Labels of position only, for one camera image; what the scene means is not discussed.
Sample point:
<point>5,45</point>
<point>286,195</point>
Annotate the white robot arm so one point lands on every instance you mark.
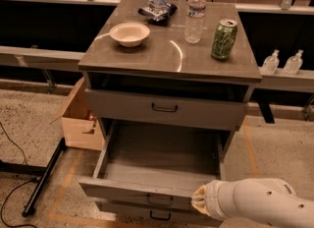
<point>267,201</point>

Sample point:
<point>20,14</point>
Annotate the green soda can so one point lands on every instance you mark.
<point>224,39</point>

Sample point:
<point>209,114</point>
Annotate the blue chip bag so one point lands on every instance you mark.
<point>157,10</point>

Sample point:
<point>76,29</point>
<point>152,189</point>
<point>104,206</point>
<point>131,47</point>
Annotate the grey top drawer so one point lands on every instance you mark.
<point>188,112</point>

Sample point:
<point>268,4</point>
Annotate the cardboard box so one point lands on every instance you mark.
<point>80,127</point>

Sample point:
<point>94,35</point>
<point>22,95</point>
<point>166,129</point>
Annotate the grey metal shelf rail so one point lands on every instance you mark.
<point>40,58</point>

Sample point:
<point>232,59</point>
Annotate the black floor stand bar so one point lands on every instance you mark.
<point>41,174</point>

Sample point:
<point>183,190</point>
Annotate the grey drawer cabinet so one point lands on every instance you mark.
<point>164,64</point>

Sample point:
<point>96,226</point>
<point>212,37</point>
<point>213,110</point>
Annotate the right sanitizer bottle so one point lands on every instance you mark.
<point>294,63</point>

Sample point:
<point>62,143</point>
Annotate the white bowl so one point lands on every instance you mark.
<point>129,34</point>

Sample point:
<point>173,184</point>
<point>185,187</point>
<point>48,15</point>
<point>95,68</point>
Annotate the sanitizer bottle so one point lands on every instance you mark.
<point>294,63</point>
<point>271,63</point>

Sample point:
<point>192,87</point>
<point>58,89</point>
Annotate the clear water bottle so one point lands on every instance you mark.
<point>195,16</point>

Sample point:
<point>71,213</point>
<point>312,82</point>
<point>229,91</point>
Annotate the grey bottom drawer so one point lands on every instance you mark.
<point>156,214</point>

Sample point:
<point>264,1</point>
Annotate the left sanitizer bottle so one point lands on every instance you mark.
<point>271,63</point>

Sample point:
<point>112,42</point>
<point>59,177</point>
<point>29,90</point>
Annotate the grey drawer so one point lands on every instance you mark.
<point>154,165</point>
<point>156,214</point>
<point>188,112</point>

